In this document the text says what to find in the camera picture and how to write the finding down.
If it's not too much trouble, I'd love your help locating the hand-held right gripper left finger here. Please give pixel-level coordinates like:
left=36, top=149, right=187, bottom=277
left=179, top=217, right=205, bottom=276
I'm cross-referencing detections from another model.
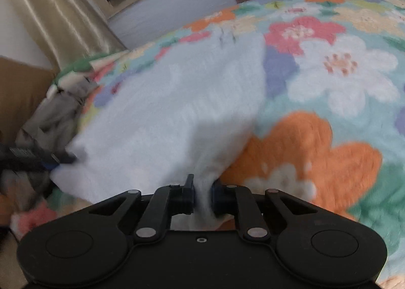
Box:
left=89, top=174, right=194, bottom=243

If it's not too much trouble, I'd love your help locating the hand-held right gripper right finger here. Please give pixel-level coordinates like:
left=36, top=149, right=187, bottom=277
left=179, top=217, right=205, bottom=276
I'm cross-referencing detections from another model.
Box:
left=210, top=180, right=318, bottom=242

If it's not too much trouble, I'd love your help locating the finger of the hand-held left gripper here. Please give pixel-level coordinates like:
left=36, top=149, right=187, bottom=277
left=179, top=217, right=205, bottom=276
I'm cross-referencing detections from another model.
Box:
left=0, top=144, right=78, bottom=173

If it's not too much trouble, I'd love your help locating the grey printed T-shirt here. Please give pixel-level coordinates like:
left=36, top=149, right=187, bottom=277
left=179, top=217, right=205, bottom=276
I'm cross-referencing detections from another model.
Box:
left=51, top=34, right=268, bottom=233

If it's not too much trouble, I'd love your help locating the grey garment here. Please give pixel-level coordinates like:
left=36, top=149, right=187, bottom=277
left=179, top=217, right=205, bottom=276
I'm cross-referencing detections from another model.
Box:
left=14, top=79, right=99, bottom=188

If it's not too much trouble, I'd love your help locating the brown cardboard box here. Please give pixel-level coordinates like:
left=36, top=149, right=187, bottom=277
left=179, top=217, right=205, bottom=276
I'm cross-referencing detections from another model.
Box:
left=0, top=57, right=59, bottom=150

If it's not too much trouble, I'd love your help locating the green and white plush pillow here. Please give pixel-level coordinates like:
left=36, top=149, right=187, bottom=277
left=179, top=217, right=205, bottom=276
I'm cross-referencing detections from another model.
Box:
left=52, top=52, right=127, bottom=87

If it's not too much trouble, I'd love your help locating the beige curtain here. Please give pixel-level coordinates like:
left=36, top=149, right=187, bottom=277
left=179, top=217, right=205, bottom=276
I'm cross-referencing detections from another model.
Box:
left=0, top=0, right=127, bottom=71

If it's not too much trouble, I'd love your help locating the floral blanket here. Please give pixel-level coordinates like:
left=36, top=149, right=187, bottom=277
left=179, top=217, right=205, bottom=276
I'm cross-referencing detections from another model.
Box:
left=9, top=0, right=405, bottom=289

